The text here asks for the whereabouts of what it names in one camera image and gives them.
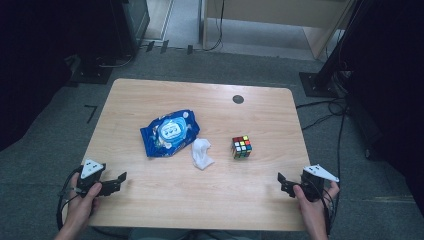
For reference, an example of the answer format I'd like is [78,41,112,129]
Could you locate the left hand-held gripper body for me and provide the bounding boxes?
[76,158,116,198]

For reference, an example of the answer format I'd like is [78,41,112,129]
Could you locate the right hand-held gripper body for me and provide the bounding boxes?
[289,163,341,203]

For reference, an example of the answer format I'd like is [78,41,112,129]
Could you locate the multicoloured puzzle cube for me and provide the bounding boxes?
[231,134,254,160]

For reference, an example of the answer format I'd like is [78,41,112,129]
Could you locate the blue wet wipe packet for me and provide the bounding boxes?
[139,109,201,158]

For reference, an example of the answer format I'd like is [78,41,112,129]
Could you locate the white wet wipe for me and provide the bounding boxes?
[190,137,216,171]

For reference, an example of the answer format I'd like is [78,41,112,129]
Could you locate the person's right hand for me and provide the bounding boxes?
[292,181,341,232]

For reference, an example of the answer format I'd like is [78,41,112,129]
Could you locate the person's left hand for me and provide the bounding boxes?
[62,171,104,232]

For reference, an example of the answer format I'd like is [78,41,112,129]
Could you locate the person's lap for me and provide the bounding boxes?
[128,227,258,240]

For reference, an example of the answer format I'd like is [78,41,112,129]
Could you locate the black metal stand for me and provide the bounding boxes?
[298,0,368,99]

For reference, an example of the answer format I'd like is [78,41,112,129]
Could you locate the dark curtain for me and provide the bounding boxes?
[0,0,116,152]
[344,0,424,216]

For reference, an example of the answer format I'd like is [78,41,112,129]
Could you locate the black cabinet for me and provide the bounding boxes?
[109,0,151,58]

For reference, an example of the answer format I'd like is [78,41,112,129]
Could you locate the light wooden cabinet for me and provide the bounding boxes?
[201,0,356,61]

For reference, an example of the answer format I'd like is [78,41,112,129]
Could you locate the right hand-held gripper cable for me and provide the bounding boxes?
[319,189,338,235]

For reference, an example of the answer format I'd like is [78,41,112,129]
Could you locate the hand-held gripper cable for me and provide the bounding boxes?
[55,165,85,232]
[319,189,338,235]

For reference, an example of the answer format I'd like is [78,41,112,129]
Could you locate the left hand-held gripper cable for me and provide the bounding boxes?
[55,165,85,232]

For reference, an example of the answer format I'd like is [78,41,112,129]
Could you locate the long black floor cable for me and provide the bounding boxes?
[320,109,348,240]

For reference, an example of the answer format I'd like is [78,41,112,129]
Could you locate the black stand base plate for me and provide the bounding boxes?
[69,54,115,85]

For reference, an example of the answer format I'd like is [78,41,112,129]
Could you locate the grey floor cable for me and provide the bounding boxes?
[97,53,137,69]

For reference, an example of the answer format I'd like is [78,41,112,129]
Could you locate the black hanging cable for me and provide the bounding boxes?
[203,0,225,52]

